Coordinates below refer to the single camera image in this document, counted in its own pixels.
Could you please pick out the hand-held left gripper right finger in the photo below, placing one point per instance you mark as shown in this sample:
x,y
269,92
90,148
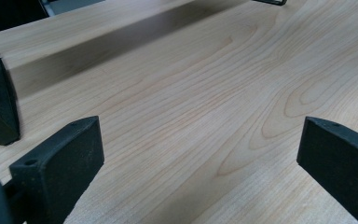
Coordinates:
x,y
338,161

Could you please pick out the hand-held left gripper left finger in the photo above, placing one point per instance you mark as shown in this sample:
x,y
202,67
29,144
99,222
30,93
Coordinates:
x,y
65,165

